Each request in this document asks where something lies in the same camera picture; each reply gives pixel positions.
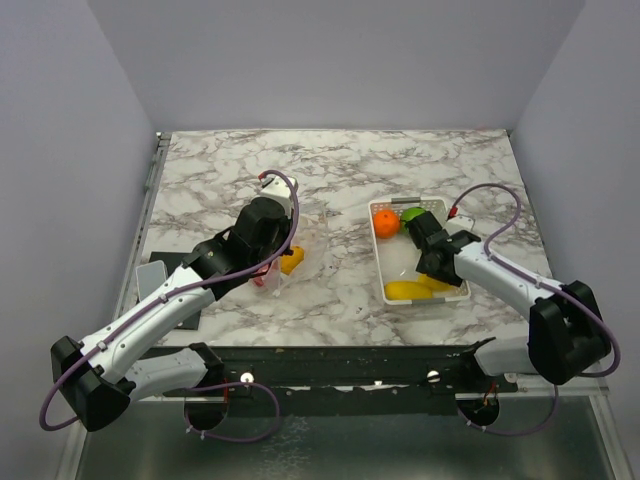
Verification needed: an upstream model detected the clear dotted zip bag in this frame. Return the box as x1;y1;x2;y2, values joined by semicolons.
251;200;329;297

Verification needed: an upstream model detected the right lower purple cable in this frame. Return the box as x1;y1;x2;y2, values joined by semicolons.
464;382;560;436

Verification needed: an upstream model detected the yellow toy lemon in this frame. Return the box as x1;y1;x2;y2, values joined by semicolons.
418;274;453;292

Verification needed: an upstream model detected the yellow toy banana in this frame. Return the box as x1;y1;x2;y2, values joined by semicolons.
384;281;433;301

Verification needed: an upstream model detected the orange-yellow toy fruit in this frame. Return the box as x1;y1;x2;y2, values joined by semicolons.
280;246;305;275

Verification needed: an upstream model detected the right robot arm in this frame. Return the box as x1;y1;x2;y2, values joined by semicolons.
406;212;613;391

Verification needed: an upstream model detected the white perforated basket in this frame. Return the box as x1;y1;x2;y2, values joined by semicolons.
368;196;471;306

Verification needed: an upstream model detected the orange toy fruit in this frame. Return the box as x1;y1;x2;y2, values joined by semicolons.
373;209;401;239

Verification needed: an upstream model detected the grey rectangular box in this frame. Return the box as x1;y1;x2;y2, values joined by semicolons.
135;260;167;302

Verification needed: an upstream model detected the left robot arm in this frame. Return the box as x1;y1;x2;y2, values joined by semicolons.
50;195;299;432

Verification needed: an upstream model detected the green striped toy watermelon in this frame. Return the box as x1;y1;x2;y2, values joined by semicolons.
400;207;425;226

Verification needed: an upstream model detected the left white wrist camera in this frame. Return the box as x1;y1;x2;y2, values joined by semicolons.
258;174;293;210

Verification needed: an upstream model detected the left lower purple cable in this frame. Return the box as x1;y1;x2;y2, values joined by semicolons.
182;382;281;444

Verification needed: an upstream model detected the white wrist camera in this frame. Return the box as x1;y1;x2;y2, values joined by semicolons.
258;174;293;210
444;206;475;235

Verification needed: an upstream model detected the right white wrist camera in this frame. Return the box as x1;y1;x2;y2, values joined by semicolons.
444;206;475;235

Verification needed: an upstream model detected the black metal base rail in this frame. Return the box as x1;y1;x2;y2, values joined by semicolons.
166;345;517;416

